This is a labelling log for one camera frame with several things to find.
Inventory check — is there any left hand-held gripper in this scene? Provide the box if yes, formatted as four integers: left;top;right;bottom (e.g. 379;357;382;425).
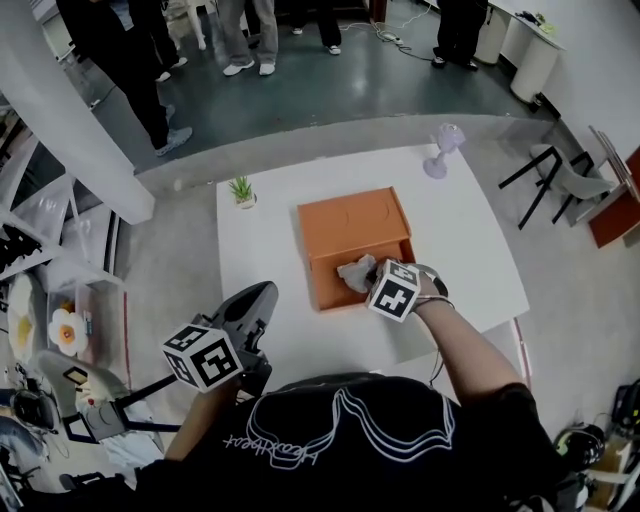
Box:
161;280;280;396

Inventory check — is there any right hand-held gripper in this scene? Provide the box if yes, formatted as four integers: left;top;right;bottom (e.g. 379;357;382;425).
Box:
364;258;421;325

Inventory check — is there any white cloth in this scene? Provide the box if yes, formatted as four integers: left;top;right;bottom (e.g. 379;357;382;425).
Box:
336;253;380;294

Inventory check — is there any orange box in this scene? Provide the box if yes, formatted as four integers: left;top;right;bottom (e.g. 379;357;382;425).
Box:
296;185;418;315

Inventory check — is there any person's left forearm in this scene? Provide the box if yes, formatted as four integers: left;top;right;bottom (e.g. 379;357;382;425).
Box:
163;382;242;462

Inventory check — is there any person's right forearm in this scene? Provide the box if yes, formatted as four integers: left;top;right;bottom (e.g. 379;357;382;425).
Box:
413;298;532;407

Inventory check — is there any small potted green plant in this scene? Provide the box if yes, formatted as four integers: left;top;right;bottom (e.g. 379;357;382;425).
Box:
227;175;259;211

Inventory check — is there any pale purple desk fan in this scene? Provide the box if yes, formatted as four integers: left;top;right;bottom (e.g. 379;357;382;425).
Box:
422;122;465;180

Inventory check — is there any person's black printed shirt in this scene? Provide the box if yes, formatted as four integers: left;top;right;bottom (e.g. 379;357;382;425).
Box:
133;371;574;512

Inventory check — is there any white flower-shaped cushion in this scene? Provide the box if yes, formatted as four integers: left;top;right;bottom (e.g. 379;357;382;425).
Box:
47;307;88;358

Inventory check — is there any white shelf unit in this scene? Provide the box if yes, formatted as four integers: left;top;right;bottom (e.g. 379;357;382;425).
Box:
0;133;125;362

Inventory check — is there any grey chair with black legs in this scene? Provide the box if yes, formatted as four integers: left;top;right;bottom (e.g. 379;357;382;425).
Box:
497;143;617;232

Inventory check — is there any fried egg shaped cushion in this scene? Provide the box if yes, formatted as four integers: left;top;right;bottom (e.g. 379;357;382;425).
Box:
6;273;37;360

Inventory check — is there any orange wooden board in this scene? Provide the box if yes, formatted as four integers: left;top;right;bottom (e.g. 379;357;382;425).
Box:
586;148;640;250

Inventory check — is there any white plastic chair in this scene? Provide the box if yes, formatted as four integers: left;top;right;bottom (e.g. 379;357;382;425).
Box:
167;0;209;52

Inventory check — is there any white round pedestal table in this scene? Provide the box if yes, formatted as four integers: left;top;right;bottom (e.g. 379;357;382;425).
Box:
487;0;567;105

